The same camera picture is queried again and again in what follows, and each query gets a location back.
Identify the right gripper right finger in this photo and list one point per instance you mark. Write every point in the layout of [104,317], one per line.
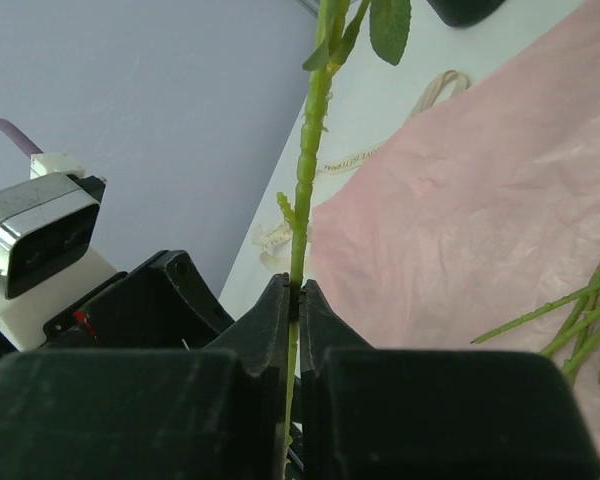
[320,329]

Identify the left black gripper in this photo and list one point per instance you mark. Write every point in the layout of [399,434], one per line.
[163,303]

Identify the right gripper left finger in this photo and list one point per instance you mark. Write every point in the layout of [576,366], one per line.
[259,340]

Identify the cream gold-lettered ribbon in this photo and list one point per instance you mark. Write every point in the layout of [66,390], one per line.
[282,233]

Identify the purple wrapping paper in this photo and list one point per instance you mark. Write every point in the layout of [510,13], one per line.
[476,211]

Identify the pink flower bunch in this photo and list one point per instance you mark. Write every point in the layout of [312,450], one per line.
[581,327]

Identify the black conical vase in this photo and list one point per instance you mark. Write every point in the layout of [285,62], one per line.
[464,13]

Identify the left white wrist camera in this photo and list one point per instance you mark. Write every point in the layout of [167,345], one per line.
[46,261]

